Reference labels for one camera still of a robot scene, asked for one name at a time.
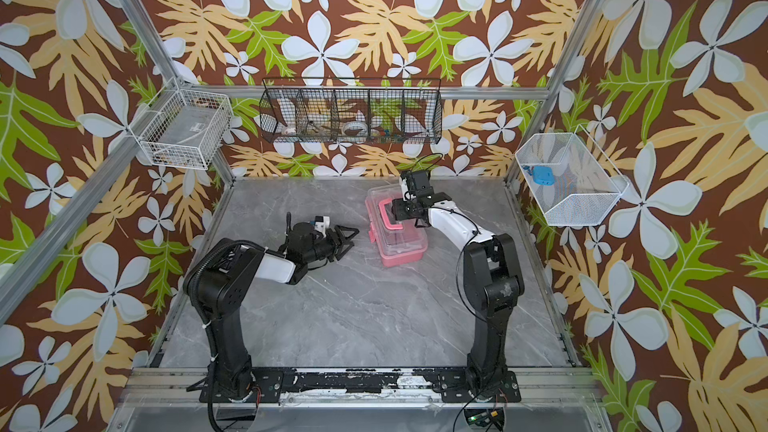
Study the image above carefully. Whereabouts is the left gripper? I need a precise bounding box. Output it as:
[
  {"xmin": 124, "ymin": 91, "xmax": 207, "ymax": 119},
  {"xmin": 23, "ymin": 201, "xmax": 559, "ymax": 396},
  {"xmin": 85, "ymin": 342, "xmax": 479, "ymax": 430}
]
[{"xmin": 304, "ymin": 225, "xmax": 359, "ymax": 266}]

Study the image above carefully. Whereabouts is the pink plastic tool box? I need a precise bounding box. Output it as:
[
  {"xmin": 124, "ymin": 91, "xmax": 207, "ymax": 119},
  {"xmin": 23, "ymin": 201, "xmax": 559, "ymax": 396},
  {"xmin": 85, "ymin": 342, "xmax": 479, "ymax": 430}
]
[{"xmin": 365, "ymin": 185, "xmax": 428, "ymax": 268}]

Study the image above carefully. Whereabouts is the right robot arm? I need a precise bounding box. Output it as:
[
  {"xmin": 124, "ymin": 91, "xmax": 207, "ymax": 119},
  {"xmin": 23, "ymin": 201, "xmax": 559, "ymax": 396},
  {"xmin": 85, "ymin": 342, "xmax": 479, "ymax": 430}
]
[{"xmin": 365, "ymin": 170, "xmax": 525, "ymax": 401}]

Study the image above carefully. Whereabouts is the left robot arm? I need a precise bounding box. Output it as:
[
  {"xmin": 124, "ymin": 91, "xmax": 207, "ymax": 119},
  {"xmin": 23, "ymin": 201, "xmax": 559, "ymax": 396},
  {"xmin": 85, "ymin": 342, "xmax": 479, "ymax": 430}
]
[{"xmin": 184, "ymin": 216, "xmax": 360, "ymax": 403}]

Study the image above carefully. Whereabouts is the blue object in basket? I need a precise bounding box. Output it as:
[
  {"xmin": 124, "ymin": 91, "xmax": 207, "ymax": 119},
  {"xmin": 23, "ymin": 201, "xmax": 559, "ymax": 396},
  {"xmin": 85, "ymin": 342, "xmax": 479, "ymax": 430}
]
[{"xmin": 530, "ymin": 165, "xmax": 556, "ymax": 186}]

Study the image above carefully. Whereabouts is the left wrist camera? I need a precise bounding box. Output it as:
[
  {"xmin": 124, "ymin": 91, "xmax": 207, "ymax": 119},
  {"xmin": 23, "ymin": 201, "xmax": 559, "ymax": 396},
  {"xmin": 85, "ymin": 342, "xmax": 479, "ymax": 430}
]
[{"xmin": 313, "ymin": 216, "xmax": 331, "ymax": 237}]

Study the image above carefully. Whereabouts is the black wire basket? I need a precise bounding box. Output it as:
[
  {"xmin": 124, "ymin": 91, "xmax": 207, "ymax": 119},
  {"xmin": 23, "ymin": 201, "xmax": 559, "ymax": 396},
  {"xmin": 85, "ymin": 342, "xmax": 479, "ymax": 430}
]
[{"xmin": 256, "ymin": 77, "xmax": 444, "ymax": 144}]

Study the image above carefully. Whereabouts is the aluminium frame post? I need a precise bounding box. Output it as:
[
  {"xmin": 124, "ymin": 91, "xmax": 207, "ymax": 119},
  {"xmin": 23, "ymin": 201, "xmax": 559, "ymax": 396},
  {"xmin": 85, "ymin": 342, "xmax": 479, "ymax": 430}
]
[{"xmin": 119, "ymin": 0, "xmax": 234, "ymax": 185}]

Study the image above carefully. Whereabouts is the white wire basket right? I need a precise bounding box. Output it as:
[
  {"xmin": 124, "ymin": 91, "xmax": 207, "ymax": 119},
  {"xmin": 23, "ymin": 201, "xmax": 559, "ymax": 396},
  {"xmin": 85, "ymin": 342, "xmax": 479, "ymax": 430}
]
[{"xmin": 515, "ymin": 129, "xmax": 629, "ymax": 228}]

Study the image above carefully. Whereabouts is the white wire basket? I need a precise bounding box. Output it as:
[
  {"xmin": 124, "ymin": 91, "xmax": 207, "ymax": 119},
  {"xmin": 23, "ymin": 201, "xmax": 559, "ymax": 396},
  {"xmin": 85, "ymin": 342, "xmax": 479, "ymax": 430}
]
[
  {"xmin": 134, "ymin": 86, "xmax": 233, "ymax": 170},
  {"xmin": 515, "ymin": 129, "xmax": 629, "ymax": 228}
]

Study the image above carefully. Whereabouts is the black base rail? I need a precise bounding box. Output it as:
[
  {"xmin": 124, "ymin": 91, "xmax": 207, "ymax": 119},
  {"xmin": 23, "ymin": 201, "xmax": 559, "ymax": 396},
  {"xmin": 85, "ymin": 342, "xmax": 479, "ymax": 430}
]
[{"xmin": 186, "ymin": 367, "xmax": 521, "ymax": 404}]

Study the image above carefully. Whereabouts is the white wire basket left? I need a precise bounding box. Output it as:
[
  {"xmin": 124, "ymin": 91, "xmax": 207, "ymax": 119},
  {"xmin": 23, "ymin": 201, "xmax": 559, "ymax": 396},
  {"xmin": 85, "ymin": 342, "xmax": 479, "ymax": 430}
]
[{"xmin": 134, "ymin": 86, "xmax": 233, "ymax": 170}]

